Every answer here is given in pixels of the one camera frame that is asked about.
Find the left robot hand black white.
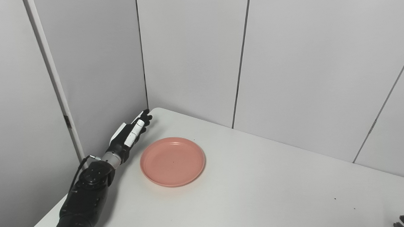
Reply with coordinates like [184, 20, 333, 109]
[104, 109, 155, 165]

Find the pink plate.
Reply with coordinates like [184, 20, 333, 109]
[139, 136, 207, 189]

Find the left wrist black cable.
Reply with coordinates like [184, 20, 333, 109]
[67, 155, 103, 194]

